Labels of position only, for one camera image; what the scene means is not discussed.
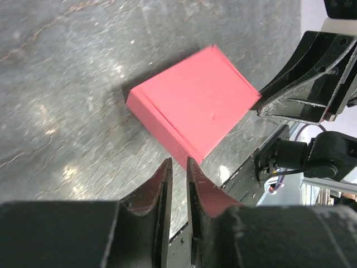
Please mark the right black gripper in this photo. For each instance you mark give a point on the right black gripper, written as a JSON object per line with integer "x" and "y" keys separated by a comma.
{"x": 317, "y": 82}

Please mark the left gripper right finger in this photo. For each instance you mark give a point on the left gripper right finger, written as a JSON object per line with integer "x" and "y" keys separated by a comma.
{"x": 294, "y": 236}

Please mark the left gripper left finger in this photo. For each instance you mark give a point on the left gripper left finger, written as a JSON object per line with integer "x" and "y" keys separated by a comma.
{"x": 130, "y": 232}

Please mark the pink cardboard box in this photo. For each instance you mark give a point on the pink cardboard box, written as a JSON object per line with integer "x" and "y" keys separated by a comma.
{"x": 190, "y": 107}

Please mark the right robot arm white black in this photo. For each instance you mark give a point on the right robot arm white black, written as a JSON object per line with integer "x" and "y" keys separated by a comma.
{"x": 329, "y": 155}

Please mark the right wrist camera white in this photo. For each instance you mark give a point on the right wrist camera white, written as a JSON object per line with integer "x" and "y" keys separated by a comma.
{"x": 341, "y": 17}

